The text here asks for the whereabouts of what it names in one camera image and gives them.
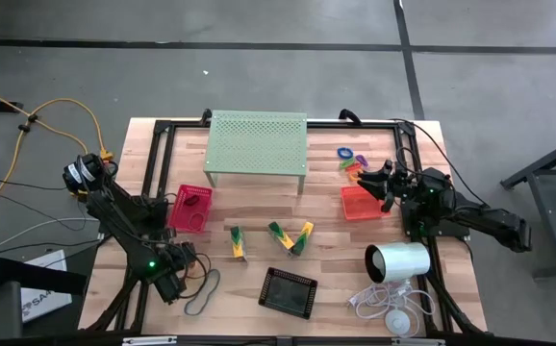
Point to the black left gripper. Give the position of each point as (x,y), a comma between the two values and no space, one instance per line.
(171,289)

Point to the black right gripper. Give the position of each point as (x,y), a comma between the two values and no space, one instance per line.
(403,187)

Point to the orange rubber band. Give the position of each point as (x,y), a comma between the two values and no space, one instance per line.
(190,221)

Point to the red plastic basket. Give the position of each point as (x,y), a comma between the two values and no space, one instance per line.
(177,216)

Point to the rubber bands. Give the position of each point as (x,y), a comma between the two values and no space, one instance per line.
(186,306)

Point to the small black rubber band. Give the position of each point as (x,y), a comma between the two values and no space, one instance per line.
(191,200)

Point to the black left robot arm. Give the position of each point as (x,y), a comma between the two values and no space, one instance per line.
(114,211)

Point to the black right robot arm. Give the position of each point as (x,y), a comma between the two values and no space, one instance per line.
(494,223)

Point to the orange plastic basket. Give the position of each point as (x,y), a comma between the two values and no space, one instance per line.
(360,209)

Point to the black slotted plastic basket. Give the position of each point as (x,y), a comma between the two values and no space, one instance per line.
(287,293)

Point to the green perforated metal shelf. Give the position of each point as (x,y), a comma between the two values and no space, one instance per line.
(259,144)

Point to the white round puck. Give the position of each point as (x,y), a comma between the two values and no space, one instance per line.
(397,322)

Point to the white printed box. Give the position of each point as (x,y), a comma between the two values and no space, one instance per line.
(42,307)

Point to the black metal stand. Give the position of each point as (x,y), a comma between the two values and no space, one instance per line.
(547,226)

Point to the black metal table frame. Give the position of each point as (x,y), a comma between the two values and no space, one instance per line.
(374,125)

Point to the silver bracket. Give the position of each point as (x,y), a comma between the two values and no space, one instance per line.
(417,341)
(148,340)

